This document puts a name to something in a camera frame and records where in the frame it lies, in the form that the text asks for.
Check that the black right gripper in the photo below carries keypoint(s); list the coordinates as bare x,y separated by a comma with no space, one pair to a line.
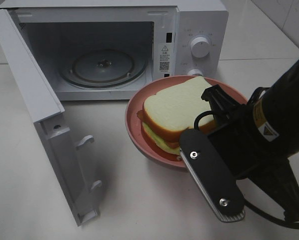
250,141

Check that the toast sandwich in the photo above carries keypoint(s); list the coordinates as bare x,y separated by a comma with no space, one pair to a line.
171,111

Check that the pink plate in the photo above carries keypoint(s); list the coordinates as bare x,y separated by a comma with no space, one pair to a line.
134,125

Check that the white microwave door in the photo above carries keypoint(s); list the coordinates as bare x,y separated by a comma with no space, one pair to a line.
46,112

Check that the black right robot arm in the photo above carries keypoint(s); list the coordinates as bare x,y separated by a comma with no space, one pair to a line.
284,93

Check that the white lower microwave knob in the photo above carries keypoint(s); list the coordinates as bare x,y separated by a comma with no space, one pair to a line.
195,72

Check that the white microwave knob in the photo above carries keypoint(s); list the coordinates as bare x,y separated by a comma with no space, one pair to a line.
195,72
200,47

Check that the white upper microwave knob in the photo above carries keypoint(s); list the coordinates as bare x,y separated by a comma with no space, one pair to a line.
200,47

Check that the glass microwave turntable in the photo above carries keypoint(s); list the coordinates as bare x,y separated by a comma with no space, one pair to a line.
104,68

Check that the white microwave oven body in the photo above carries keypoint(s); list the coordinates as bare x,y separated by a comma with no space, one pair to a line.
161,30

